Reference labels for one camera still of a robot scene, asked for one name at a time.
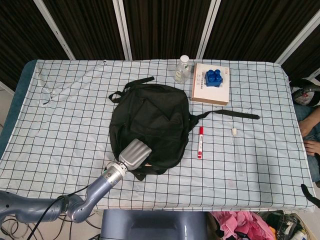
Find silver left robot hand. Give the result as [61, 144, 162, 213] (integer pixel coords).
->
[118, 138, 153, 172]

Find black backpack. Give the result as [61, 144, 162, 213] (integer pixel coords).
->
[108, 76, 260, 182]

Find red marker pen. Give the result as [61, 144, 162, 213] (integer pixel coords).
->
[197, 126, 205, 160]

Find checked white tablecloth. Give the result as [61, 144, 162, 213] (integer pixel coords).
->
[0, 58, 317, 213]

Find blue-grey robot torso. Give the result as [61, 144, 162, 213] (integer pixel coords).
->
[101, 209, 208, 240]

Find clear plastic bottle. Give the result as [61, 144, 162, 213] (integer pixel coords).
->
[174, 54, 191, 85]

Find white cardboard box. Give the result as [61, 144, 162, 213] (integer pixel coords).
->
[191, 62, 231, 106]

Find glass tube with white stopper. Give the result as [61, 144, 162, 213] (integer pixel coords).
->
[231, 128, 246, 177]

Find blue toy building block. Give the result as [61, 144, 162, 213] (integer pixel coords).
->
[204, 68, 224, 89]

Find pink clothes pile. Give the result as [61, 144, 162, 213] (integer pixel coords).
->
[212, 211, 276, 240]

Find black plastic bag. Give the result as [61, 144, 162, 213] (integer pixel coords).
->
[259, 211, 308, 240]

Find seated person in jeans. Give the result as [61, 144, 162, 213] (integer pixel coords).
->
[298, 104, 320, 186]

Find patterned bag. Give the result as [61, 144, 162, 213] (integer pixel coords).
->
[291, 77, 320, 108]

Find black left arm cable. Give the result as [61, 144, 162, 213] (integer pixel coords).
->
[24, 183, 90, 240]

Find white partition post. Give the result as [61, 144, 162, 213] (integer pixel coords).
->
[196, 0, 222, 60]
[275, 11, 320, 65]
[38, 0, 76, 61]
[111, 0, 133, 61]

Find tangled floor cables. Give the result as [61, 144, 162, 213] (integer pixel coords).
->
[0, 212, 101, 240]

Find short black strap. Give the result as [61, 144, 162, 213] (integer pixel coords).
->
[300, 184, 316, 202]

